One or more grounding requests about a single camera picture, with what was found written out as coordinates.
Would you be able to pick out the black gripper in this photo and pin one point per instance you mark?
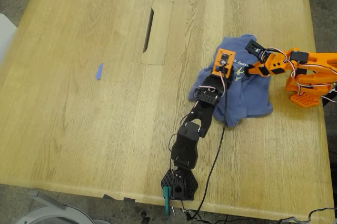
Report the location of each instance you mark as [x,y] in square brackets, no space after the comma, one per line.
[210,81]

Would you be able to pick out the black table bracket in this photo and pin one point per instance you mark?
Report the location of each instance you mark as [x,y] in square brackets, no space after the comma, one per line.
[129,199]
[108,196]

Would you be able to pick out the blue masking tape piece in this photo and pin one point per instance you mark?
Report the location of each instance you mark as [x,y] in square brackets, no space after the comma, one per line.
[99,72]

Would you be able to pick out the black table clamp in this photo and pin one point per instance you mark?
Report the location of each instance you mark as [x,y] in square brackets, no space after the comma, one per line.
[328,100]

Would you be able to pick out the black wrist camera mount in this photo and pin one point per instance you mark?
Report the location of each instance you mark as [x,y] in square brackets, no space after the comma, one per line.
[254,47]

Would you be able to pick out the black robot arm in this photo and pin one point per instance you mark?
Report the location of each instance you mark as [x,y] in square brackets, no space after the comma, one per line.
[184,150]

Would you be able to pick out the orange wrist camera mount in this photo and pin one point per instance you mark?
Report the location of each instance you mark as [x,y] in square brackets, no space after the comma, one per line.
[215,63]

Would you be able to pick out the blue T-shirt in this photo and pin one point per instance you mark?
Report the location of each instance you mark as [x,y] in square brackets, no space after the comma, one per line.
[252,97]

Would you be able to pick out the green table clamp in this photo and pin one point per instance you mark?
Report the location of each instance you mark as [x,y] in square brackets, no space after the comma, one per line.
[166,203]

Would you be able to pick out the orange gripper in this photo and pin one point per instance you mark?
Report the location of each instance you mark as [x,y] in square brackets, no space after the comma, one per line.
[256,70]

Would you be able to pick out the grey white swivel chair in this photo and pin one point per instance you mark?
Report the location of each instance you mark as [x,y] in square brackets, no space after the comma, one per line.
[52,212]

